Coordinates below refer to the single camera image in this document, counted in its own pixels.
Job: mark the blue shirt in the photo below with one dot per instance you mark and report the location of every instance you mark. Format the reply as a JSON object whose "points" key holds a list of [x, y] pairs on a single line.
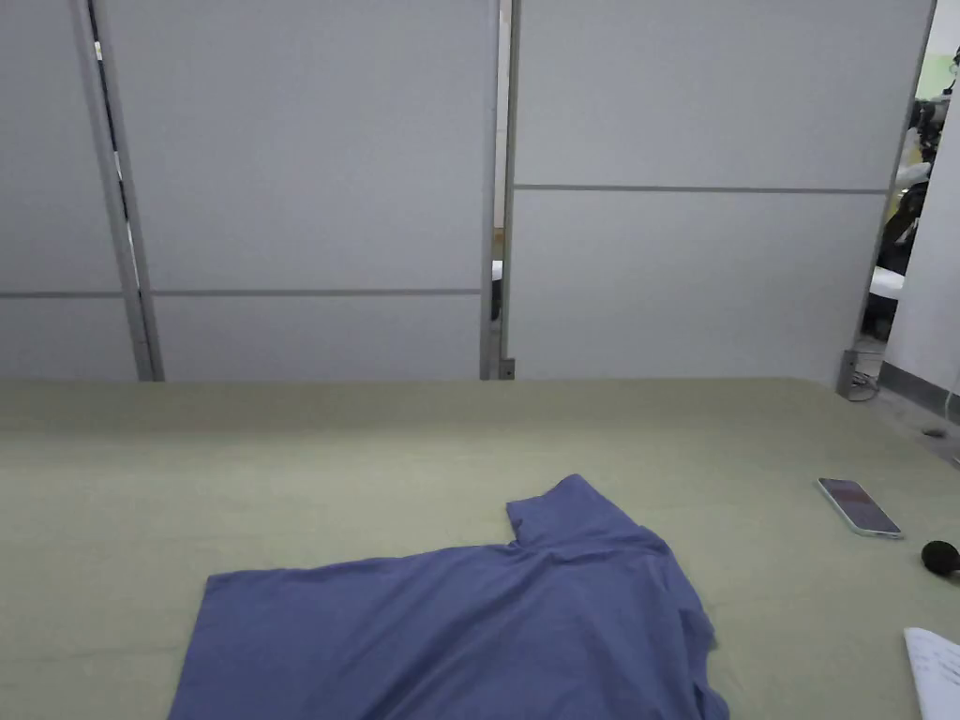
{"points": [[450, 630]]}

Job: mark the small black round object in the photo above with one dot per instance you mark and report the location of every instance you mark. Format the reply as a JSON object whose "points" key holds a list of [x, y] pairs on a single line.
{"points": [[940, 557]]}

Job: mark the smartphone with pale case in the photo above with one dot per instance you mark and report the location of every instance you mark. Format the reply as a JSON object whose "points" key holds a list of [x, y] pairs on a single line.
{"points": [[859, 506]]}

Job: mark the bed with pale green sheet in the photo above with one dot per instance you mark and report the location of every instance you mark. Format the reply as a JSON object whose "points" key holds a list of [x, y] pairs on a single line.
{"points": [[300, 480]]}

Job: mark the white paper sheet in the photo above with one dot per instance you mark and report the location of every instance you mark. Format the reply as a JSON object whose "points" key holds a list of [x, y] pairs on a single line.
{"points": [[937, 671]]}

